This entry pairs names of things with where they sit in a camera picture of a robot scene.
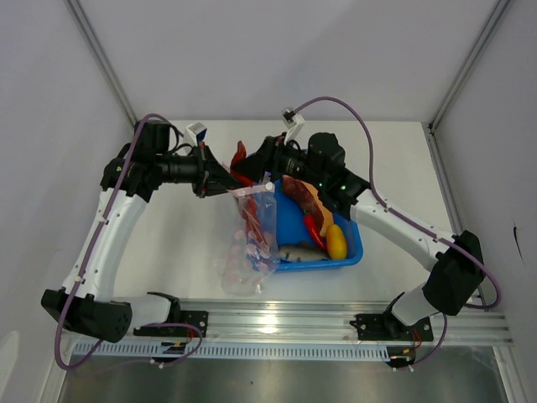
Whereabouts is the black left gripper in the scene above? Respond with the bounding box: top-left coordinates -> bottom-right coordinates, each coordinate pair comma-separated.
156,141 -> 244,198

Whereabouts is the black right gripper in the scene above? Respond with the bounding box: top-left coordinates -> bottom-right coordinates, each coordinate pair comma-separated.
232,133 -> 326,189

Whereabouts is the red lobster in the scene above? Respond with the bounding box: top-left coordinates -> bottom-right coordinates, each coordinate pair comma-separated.
233,140 -> 275,261

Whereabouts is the raw steak slice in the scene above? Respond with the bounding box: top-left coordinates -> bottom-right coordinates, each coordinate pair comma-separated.
281,175 -> 334,238

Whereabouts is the clear pink-dotted zip bag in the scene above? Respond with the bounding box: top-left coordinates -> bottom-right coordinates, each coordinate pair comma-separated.
216,181 -> 279,296

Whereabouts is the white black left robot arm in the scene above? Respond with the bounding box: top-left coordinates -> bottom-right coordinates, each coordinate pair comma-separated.
41,114 -> 241,344

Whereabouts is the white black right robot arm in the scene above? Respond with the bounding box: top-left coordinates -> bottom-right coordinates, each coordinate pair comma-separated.
232,133 -> 484,339

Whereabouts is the blue plastic bin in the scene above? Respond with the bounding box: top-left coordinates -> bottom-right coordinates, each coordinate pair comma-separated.
244,151 -> 365,274

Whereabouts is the grey fish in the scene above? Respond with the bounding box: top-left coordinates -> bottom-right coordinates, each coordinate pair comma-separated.
277,243 -> 331,263

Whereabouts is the red chili pepper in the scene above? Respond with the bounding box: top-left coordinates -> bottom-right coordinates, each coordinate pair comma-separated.
304,214 -> 326,251

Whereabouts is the yellow mango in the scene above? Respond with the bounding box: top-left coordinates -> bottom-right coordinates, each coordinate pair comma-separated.
326,224 -> 347,260

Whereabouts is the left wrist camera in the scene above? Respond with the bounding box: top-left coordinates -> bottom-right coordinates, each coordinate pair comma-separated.
184,123 -> 207,147

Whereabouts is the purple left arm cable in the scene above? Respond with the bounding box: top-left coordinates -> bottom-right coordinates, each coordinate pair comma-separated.
54,113 -> 204,371

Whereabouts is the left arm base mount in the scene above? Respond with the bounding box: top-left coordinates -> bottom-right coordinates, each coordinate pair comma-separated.
133,311 -> 210,338

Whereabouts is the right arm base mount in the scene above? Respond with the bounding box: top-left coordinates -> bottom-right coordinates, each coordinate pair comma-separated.
349,313 -> 434,342

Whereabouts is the white slotted cable duct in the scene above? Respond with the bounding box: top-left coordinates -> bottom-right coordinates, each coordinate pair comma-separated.
94,340 -> 390,362

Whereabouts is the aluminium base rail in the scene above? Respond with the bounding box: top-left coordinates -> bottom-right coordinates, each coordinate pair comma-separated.
60,298 -> 514,347

